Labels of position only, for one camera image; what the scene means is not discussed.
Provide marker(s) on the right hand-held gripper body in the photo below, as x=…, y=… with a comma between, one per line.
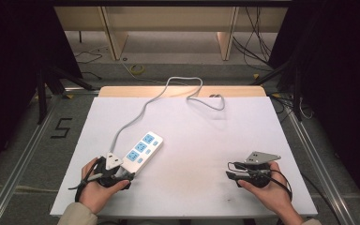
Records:
x=259, y=178

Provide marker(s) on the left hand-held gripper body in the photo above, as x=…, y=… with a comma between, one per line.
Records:
x=107, y=179

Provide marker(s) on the white power strip blue sockets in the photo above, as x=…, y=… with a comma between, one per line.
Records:
x=143, y=151

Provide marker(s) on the person's left hand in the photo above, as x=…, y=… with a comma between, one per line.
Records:
x=98, y=197

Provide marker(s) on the person's right hand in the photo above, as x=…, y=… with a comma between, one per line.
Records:
x=273, y=195

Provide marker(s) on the white table cover sheet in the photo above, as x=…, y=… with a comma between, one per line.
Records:
x=193, y=140

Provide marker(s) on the black metal stand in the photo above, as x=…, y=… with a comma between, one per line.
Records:
x=293, y=90
x=48, y=87

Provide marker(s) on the yellow tape roll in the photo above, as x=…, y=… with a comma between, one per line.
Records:
x=137, y=69

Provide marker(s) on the black curtain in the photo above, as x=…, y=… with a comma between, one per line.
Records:
x=340, y=78
x=9, y=78

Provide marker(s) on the aluminium floor rail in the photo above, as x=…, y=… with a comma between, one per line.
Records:
x=322, y=175
x=18, y=162

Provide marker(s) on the light wooden desk frame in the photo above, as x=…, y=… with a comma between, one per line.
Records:
x=168, y=22

